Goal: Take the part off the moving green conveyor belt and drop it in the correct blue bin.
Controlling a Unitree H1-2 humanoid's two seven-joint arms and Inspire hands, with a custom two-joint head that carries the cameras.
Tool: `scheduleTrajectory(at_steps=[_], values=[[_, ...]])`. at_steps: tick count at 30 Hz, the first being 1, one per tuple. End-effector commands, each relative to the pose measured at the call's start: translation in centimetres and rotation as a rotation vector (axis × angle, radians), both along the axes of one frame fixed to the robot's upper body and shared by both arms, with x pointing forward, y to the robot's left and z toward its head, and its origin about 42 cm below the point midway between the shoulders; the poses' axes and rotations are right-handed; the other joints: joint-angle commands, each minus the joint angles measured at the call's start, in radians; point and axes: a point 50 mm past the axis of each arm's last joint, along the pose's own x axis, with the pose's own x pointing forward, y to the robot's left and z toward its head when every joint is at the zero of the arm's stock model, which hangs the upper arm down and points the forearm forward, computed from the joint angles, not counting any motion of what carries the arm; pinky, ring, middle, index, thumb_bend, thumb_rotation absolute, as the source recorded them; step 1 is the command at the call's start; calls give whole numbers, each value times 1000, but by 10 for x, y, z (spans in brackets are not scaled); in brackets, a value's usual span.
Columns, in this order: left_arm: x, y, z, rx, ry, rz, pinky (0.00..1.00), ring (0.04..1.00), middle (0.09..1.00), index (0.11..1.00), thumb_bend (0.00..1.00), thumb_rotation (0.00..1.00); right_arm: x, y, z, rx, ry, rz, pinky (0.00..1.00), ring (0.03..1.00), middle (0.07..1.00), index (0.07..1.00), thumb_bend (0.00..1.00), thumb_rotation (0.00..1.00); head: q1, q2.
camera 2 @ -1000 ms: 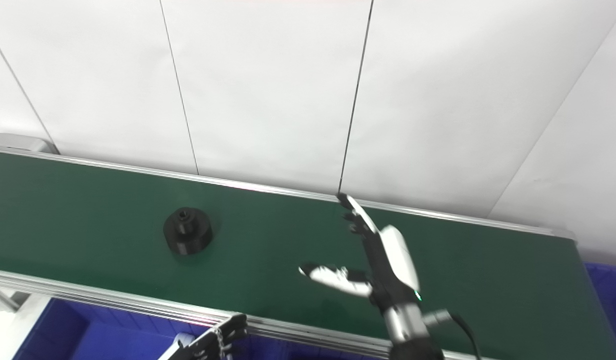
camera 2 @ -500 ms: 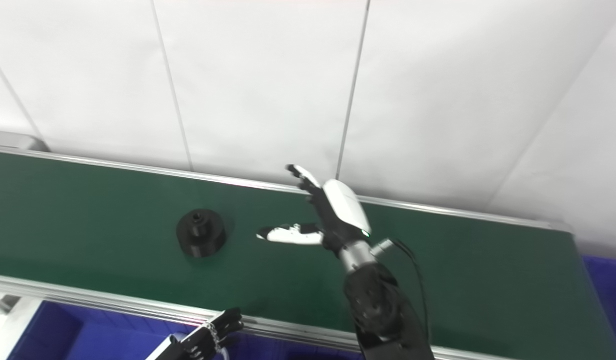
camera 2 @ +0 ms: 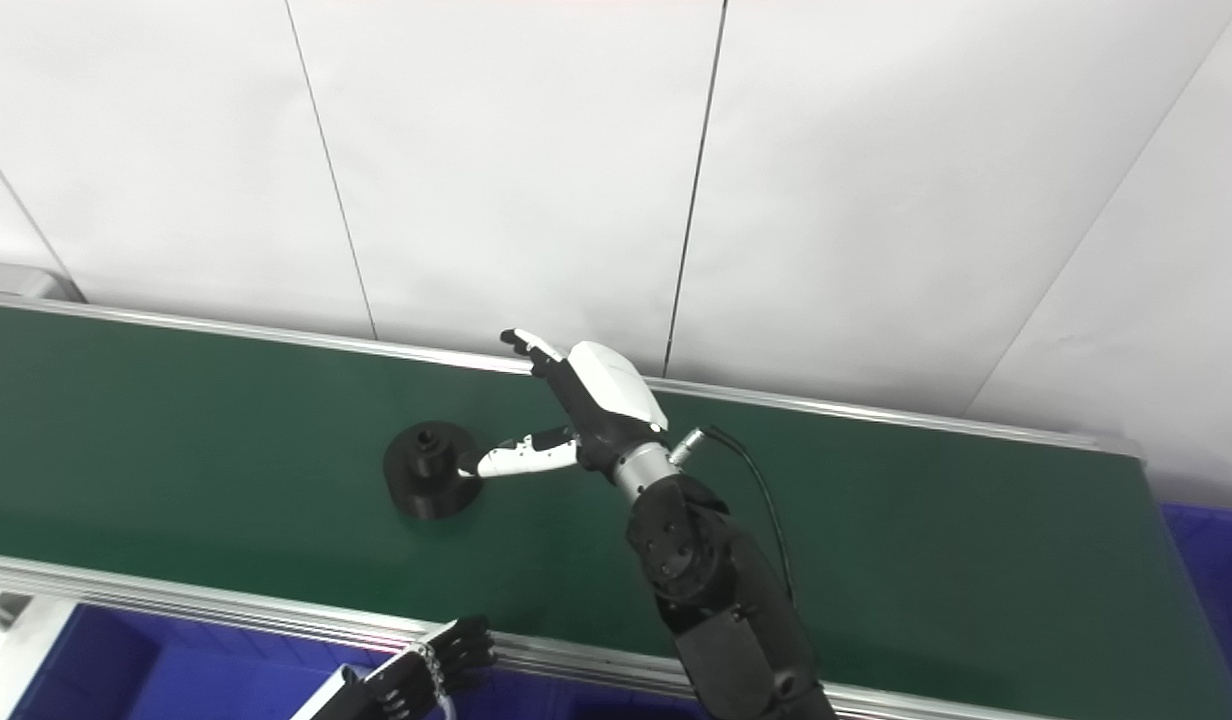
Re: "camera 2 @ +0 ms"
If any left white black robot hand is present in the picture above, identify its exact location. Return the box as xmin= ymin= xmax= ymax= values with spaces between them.
xmin=291 ymin=616 xmax=497 ymax=720

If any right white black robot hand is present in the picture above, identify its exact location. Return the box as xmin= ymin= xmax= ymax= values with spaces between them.
xmin=458 ymin=328 xmax=669 ymax=479

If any black flanged hub part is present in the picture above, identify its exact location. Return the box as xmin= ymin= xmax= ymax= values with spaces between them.
xmin=382 ymin=420 xmax=485 ymax=521

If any blue bin with white parts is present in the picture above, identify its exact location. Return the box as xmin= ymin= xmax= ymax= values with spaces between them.
xmin=11 ymin=603 xmax=577 ymax=720

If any empty blue bin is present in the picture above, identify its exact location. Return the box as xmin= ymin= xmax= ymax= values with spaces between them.
xmin=1161 ymin=503 xmax=1232 ymax=720

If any grey metal housing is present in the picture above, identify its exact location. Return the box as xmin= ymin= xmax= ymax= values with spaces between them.
xmin=0 ymin=260 xmax=85 ymax=303

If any black wrist cable silver plug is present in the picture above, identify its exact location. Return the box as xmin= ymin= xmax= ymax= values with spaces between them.
xmin=669 ymin=425 xmax=799 ymax=606

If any grey conveyor support bracket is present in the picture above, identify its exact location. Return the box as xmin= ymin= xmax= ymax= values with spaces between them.
xmin=0 ymin=590 xmax=77 ymax=720

